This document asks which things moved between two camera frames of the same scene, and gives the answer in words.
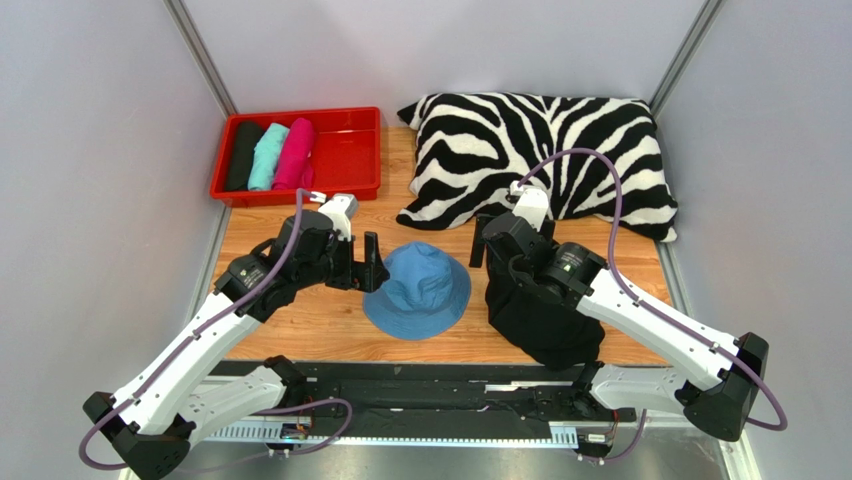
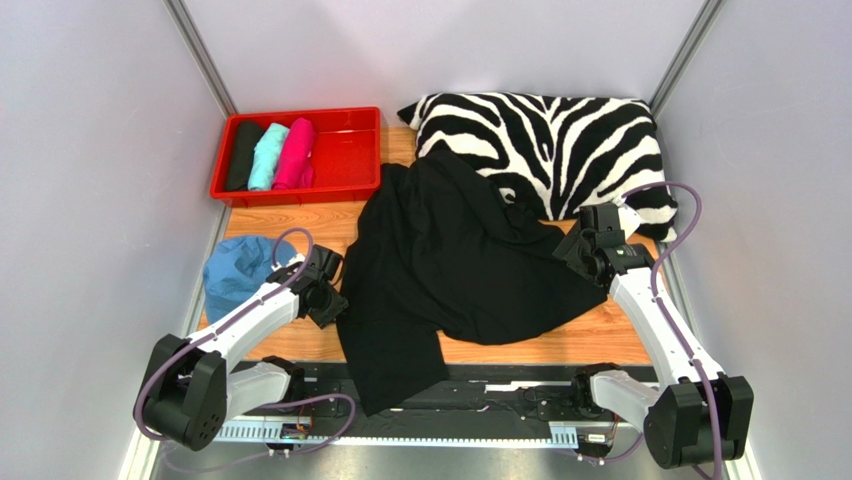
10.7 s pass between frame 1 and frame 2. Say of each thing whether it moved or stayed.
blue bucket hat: moved
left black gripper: moved
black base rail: stayed
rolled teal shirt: stayed
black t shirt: moved
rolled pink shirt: stayed
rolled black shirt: stayed
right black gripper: moved
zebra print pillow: stayed
